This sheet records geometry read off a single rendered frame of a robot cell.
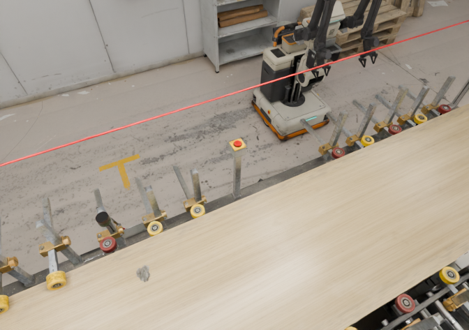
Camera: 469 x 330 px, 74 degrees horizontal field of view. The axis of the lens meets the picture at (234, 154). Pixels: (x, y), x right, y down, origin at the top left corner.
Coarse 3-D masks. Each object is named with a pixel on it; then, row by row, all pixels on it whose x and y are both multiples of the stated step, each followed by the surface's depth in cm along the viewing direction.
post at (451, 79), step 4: (452, 76) 226; (448, 80) 229; (452, 80) 228; (444, 84) 233; (448, 84) 230; (444, 88) 234; (448, 88) 234; (440, 92) 237; (444, 92) 236; (436, 96) 242; (440, 96) 239; (436, 100) 243; (432, 104) 247; (436, 104) 245; (428, 116) 254
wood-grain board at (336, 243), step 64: (448, 128) 222; (320, 192) 187; (384, 192) 188; (448, 192) 188; (128, 256) 161; (192, 256) 161; (256, 256) 162; (320, 256) 162; (384, 256) 162; (448, 256) 163; (0, 320) 142; (64, 320) 142; (128, 320) 142; (192, 320) 142; (256, 320) 143; (320, 320) 143
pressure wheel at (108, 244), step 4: (104, 240) 166; (108, 240) 166; (112, 240) 166; (100, 244) 164; (104, 244) 165; (108, 244) 164; (112, 244) 164; (116, 244) 167; (100, 248) 163; (104, 248) 163; (108, 248) 163; (112, 248) 164; (104, 252) 165; (108, 252) 164; (112, 252) 172
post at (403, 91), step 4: (404, 88) 207; (400, 92) 210; (404, 92) 207; (396, 96) 214; (400, 96) 211; (404, 96) 212; (396, 100) 215; (400, 100) 213; (396, 104) 216; (400, 104) 217; (392, 108) 221; (396, 108) 219; (388, 112) 225; (392, 112) 222; (388, 116) 226; (392, 116) 225; (388, 120) 228; (380, 132) 239; (380, 136) 240
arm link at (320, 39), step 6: (324, 0) 205; (330, 0) 204; (324, 6) 212; (330, 6) 208; (324, 12) 213; (330, 12) 211; (324, 18) 215; (330, 18) 215; (324, 24) 217; (318, 30) 225; (324, 30) 221; (318, 36) 226; (324, 36) 225; (318, 42) 228; (324, 42) 230; (318, 48) 232
